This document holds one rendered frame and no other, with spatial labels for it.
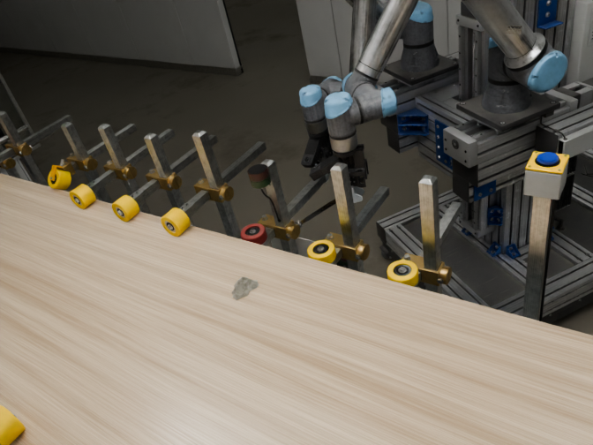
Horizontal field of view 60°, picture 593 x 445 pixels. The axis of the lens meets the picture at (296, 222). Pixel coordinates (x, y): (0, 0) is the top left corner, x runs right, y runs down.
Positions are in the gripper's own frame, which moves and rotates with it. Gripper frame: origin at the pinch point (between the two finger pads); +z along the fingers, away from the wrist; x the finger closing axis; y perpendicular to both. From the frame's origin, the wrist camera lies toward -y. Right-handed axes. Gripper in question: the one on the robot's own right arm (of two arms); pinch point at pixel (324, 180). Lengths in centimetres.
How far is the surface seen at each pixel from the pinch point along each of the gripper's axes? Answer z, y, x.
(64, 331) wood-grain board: -8, -96, 26
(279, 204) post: -13.6, -33.0, -5.8
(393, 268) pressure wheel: -8, -42, -48
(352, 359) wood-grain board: -8, -72, -51
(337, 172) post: -29, -33, -30
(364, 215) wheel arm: -2.3, -17.3, -26.0
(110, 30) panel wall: 41, 272, 476
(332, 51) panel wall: 52, 246, 146
